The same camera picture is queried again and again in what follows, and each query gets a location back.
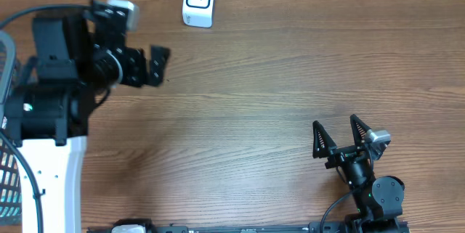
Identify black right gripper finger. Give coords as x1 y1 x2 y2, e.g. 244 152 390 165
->
312 120 337 158
350 114 371 149

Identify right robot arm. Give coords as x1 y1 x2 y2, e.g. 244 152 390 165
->
312 114 410 232

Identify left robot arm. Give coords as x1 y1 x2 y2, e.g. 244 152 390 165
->
1 0 170 232

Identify white barcode scanner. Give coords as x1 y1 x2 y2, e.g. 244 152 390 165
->
182 0 214 28

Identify grey plastic mesh basket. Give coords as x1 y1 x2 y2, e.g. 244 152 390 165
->
1 31 21 226

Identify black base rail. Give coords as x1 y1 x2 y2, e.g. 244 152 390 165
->
86 218 411 233

